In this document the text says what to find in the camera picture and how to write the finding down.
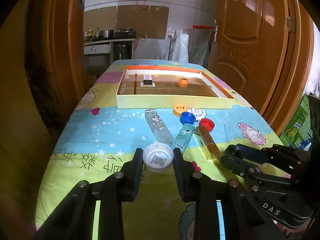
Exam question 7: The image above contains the right wooden door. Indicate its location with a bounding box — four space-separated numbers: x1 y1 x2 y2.
208 0 314 134

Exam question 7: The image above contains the metal cooking pot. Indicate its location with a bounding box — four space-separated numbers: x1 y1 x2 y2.
99 29 114 39

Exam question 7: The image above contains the orange cap in tray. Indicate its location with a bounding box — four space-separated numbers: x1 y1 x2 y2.
178 78 189 86

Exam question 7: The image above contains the gold rectangular box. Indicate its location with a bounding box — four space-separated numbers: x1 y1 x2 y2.
194 126 220 160

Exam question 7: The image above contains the left wooden door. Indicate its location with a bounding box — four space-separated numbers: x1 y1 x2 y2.
1 0 88 140

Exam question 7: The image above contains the black bottle cap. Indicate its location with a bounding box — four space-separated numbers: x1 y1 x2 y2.
224 145 243 159

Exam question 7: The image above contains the blue bottle cap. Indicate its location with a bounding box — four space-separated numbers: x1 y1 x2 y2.
180 112 196 125

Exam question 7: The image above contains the black stove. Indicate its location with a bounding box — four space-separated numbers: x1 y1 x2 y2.
114 28 137 39

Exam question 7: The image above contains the white plastic bag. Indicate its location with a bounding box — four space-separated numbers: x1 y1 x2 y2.
171 33 189 63

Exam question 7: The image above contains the kitchen counter cabinet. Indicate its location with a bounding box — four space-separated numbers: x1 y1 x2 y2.
84 38 136 67

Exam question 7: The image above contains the colourful cartoon tablecloth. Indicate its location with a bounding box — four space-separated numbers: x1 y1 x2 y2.
35 60 280 239

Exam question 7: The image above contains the wooden door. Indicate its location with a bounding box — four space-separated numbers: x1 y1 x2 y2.
208 0 314 134
1 0 88 140

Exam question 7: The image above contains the red bottle cap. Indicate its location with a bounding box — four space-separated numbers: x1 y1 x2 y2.
199 118 215 133

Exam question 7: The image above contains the large shallow cardboard tray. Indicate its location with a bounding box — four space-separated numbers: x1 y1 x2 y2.
116 66 235 109

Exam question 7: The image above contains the green cardboard box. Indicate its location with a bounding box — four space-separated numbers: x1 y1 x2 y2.
280 94 312 151

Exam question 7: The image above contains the white bottle cap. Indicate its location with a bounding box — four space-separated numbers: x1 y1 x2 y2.
143 142 174 173

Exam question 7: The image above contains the yellow-orange bottle cap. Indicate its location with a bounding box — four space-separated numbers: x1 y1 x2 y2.
173 103 188 116

